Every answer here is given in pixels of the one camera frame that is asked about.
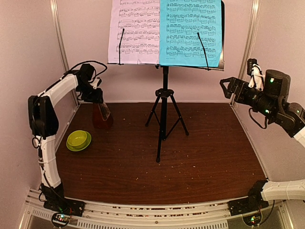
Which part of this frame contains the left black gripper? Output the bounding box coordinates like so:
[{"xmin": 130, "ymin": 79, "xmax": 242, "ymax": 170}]
[{"xmin": 77, "ymin": 82, "xmax": 103, "ymax": 103}]

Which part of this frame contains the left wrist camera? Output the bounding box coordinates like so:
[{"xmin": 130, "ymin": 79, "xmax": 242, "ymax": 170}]
[{"xmin": 90, "ymin": 77, "xmax": 102, "ymax": 89}]

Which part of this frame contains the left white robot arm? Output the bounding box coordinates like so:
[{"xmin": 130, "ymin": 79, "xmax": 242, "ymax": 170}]
[{"xmin": 28, "ymin": 61, "xmax": 103, "ymax": 212}]

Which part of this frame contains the lilac sheet music page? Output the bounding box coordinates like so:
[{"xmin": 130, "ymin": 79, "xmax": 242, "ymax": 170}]
[{"xmin": 108, "ymin": 0, "xmax": 160, "ymax": 65}]

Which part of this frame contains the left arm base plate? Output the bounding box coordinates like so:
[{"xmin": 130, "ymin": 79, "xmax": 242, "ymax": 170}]
[{"xmin": 43, "ymin": 199, "xmax": 85, "ymax": 217}]

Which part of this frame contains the blue sheet music page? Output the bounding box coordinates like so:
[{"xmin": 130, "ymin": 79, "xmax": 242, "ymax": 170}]
[{"xmin": 159, "ymin": 0, "xmax": 223, "ymax": 68}]

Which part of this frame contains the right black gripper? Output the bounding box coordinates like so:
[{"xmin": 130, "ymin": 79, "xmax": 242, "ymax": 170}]
[{"xmin": 220, "ymin": 76, "xmax": 277, "ymax": 119}]

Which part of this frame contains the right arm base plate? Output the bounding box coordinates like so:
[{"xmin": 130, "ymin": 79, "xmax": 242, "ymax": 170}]
[{"xmin": 227, "ymin": 198, "xmax": 269, "ymax": 216}]

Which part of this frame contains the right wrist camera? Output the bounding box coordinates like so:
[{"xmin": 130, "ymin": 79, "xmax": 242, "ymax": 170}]
[{"xmin": 247, "ymin": 58, "xmax": 265, "ymax": 91}]

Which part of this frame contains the brown wooden metronome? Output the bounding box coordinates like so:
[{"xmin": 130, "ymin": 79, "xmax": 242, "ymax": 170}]
[{"xmin": 92, "ymin": 102, "xmax": 113, "ymax": 129}]

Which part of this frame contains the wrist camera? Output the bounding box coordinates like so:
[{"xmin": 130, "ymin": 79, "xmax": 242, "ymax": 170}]
[
  {"xmin": 90, "ymin": 77, "xmax": 102, "ymax": 89},
  {"xmin": 247, "ymin": 58, "xmax": 265, "ymax": 91}
]

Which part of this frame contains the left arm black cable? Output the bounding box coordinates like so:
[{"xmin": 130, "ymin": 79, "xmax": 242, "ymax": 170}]
[{"xmin": 64, "ymin": 60, "xmax": 108, "ymax": 82}]

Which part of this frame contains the green bowl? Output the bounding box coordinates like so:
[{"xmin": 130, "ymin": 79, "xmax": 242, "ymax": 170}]
[{"xmin": 66, "ymin": 130, "xmax": 92, "ymax": 152}]

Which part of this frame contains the aluminium front rail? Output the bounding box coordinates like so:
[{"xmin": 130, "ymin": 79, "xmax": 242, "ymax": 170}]
[{"xmin": 17, "ymin": 189, "xmax": 294, "ymax": 229}]

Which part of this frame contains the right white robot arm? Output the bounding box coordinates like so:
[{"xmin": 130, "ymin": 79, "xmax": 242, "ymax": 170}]
[{"xmin": 220, "ymin": 70, "xmax": 305, "ymax": 211}]

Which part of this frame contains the black music stand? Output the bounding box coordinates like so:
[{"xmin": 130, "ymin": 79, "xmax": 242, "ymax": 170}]
[{"xmin": 106, "ymin": 0, "xmax": 226, "ymax": 163}]

